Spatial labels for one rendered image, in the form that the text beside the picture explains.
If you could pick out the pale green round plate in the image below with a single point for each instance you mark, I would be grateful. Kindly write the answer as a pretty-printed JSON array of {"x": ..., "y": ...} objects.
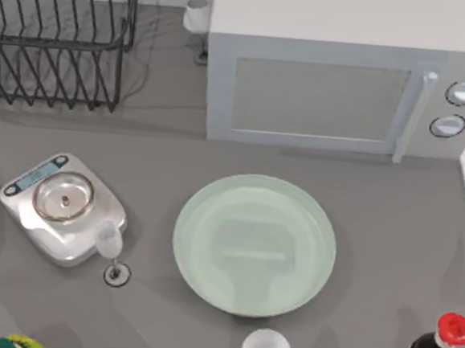
[{"x": 254, "y": 246}]

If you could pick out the microwave door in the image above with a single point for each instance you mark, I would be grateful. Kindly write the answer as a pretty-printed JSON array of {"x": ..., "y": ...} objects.
[{"x": 262, "y": 100}]

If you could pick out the clear wine glass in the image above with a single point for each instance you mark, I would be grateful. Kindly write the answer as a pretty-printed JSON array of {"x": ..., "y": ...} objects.
[{"x": 110, "y": 243}]

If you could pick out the pale grey microwave oven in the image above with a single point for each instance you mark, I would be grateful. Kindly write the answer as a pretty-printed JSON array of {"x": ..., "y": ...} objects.
[{"x": 309, "y": 19}]

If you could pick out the white kitchen scale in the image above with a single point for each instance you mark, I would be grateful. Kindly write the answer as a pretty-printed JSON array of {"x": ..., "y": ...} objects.
[{"x": 51, "y": 228}]

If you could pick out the small microwave knob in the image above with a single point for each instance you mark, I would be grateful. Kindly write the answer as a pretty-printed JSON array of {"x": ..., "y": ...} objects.
[{"x": 448, "y": 126}]

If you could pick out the green and yellow bottle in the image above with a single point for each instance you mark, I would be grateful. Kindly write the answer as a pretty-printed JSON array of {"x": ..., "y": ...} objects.
[{"x": 15, "y": 344}]

